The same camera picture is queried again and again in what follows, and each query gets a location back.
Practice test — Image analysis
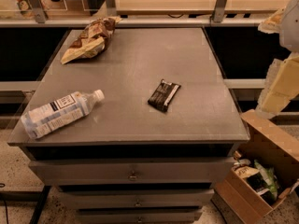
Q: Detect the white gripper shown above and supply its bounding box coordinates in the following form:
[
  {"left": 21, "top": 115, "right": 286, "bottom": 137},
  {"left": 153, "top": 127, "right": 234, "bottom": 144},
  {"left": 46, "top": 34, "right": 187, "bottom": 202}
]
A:
[{"left": 255, "top": 0, "right": 299, "bottom": 119}]

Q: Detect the blue plastic water bottle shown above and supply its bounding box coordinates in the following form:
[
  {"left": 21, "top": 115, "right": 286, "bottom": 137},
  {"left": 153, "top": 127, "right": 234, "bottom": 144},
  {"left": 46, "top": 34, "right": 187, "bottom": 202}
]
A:
[{"left": 21, "top": 90, "right": 105, "bottom": 139}]

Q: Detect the green snack bag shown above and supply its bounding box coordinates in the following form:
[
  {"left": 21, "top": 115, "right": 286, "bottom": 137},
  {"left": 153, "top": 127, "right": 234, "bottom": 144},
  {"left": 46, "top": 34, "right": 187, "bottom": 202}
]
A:
[{"left": 254, "top": 160, "right": 278, "bottom": 204}]

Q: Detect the tan snack bag in box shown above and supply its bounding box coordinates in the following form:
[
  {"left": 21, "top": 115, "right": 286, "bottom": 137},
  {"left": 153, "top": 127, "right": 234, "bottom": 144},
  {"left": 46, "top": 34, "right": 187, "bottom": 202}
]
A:
[{"left": 235, "top": 166, "right": 259, "bottom": 179}]

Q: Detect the brown chip bag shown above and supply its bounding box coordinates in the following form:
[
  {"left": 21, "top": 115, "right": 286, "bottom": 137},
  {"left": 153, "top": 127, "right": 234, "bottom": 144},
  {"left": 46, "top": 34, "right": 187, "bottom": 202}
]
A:
[{"left": 61, "top": 16, "right": 121, "bottom": 64}]

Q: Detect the cardboard box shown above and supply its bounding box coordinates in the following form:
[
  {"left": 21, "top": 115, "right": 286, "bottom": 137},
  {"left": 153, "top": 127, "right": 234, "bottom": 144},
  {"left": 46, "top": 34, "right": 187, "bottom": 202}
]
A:
[{"left": 216, "top": 110, "right": 299, "bottom": 224}]

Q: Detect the black snack bar wrapper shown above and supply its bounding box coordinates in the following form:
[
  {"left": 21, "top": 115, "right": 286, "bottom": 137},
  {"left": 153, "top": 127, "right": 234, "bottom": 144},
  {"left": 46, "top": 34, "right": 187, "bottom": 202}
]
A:
[{"left": 148, "top": 79, "right": 180, "bottom": 113}]

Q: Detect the grey drawer cabinet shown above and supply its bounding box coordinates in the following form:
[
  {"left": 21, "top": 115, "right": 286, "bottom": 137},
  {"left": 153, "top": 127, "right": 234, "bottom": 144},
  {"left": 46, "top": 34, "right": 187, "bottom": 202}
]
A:
[{"left": 8, "top": 28, "right": 249, "bottom": 224}]

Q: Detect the metal rail frame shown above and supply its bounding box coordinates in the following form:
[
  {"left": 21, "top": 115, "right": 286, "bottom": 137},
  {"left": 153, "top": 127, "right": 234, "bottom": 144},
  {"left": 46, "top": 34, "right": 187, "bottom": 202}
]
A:
[{"left": 0, "top": 0, "right": 299, "bottom": 28}]

